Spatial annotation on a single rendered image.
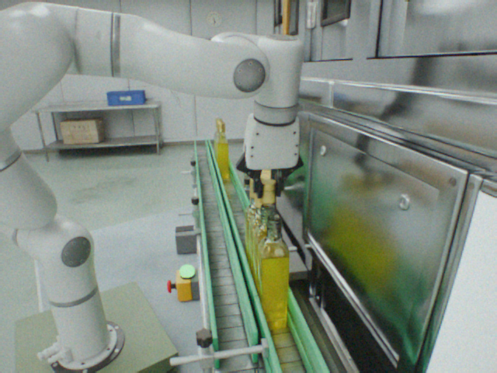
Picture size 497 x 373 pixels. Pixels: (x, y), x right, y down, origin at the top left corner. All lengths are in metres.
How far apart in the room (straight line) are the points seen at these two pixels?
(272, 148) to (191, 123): 5.90
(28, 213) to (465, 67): 0.63
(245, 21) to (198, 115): 1.97
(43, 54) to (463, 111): 0.44
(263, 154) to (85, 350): 0.54
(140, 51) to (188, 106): 5.96
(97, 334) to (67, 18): 0.59
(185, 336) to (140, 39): 0.73
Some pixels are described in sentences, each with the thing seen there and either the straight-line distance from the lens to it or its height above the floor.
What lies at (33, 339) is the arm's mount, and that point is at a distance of 0.92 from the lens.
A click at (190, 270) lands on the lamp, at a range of 0.99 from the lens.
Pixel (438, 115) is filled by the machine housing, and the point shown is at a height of 1.37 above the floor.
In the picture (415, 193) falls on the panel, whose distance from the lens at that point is 0.44.
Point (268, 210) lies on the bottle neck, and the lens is 0.66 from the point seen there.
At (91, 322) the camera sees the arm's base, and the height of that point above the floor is 0.94.
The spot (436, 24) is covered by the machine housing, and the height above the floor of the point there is 1.47.
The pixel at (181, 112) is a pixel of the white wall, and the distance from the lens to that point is 6.43.
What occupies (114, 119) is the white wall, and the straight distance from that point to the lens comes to 6.60.
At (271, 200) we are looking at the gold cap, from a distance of 0.65.
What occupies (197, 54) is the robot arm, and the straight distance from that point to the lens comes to 0.43.
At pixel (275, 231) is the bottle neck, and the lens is 0.62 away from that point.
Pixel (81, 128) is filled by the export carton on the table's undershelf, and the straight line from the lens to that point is 6.11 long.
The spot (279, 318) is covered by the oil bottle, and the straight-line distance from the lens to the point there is 0.73.
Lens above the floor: 1.41
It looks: 21 degrees down
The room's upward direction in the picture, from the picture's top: straight up
